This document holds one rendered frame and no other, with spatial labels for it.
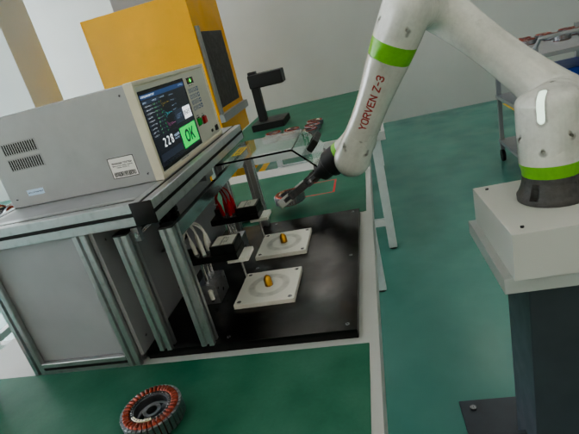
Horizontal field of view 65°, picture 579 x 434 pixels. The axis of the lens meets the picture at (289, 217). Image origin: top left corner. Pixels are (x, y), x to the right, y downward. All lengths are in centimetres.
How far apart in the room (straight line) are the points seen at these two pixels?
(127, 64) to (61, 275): 404
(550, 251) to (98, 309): 95
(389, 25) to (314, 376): 80
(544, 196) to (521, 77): 31
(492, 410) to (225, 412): 114
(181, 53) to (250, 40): 187
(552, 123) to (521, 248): 27
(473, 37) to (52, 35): 677
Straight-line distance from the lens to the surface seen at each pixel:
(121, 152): 103
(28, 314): 118
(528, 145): 112
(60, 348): 119
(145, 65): 490
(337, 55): 629
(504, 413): 181
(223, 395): 92
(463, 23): 130
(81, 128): 106
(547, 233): 105
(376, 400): 82
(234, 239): 109
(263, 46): 640
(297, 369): 91
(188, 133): 116
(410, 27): 118
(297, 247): 129
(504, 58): 128
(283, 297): 107
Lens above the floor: 132
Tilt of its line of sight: 21 degrees down
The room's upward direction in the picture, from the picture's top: 15 degrees counter-clockwise
